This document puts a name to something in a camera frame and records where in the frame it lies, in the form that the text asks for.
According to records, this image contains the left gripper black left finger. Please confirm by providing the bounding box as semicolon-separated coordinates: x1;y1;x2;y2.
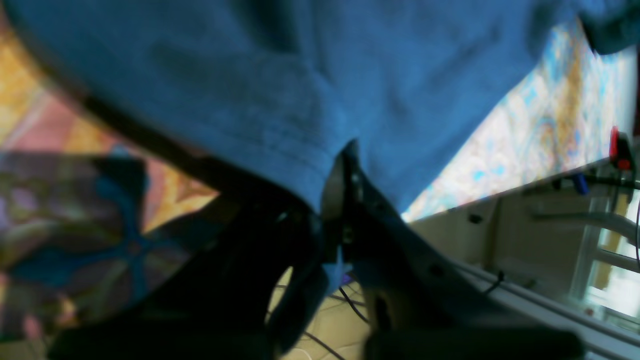
48;198;329;360

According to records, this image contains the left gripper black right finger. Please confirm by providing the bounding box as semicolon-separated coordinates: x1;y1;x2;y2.
323;141;586;360

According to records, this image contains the dark navy t-shirt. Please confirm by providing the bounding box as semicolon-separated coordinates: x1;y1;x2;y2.
2;0;639;213

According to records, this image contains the patterned tile tablecloth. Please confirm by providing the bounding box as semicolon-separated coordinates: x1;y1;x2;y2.
0;10;638;346

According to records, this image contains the blue clamp upper left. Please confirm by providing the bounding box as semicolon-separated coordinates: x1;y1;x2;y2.
552;172;640;197

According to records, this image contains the orange black clamp left edge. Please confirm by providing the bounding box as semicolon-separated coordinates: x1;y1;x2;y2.
608;126;636;172

